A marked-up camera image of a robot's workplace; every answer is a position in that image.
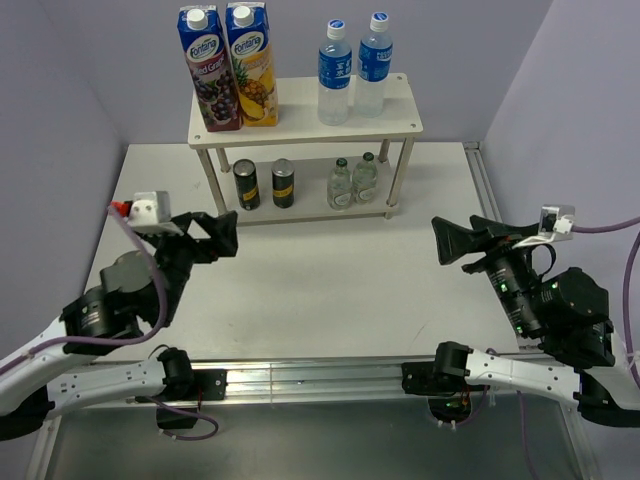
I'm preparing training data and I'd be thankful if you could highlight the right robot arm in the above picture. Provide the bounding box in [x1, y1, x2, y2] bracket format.
[401, 205, 639, 428]

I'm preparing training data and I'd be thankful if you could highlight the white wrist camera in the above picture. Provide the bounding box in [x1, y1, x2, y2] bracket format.
[512, 204, 575, 249]
[110, 190, 183, 235]

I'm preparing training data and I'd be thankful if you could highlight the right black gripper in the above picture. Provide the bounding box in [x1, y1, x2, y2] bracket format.
[427, 212, 538, 333]

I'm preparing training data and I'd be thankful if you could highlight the white two-tier shelf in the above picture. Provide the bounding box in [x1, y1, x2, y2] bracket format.
[188, 73, 423, 225]

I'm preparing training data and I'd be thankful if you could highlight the red grape juice carton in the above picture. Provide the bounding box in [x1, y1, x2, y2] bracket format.
[177, 5, 242, 132]

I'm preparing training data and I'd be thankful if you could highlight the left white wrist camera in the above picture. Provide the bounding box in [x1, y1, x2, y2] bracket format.
[110, 190, 183, 235]

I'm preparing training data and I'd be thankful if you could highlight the black gold drink can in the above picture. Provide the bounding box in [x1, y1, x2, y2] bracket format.
[271, 158, 295, 209]
[233, 159, 261, 211]

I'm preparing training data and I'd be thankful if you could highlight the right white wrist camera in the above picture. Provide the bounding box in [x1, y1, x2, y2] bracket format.
[512, 204, 575, 249]

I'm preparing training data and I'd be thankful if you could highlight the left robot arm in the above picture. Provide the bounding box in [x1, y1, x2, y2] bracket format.
[1, 202, 238, 441]

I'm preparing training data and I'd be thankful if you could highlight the pineapple juice carton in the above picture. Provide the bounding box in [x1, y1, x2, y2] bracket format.
[225, 1, 279, 127]

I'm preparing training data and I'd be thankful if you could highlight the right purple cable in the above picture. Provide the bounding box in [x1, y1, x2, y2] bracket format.
[514, 215, 640, 480]

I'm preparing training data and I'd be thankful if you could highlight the aluminium side rail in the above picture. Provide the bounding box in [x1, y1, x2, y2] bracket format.
[462, 141, 533, 321]

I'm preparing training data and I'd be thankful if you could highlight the green cap soda bottle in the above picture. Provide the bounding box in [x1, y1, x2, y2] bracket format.
[327, 158, 353, 211]
[352, 152, 378, 204]

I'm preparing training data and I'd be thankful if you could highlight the blue label water bottle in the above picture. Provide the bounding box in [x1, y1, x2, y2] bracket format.
[354, 11, 393, 118]
[317, 19, 352, 126]

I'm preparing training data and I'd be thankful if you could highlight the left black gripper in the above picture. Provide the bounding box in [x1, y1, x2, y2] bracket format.
[145, 210, 240, 322]

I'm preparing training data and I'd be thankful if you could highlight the aluminium mounting rail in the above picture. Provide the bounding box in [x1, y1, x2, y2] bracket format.
[47, 357, 574, 407]

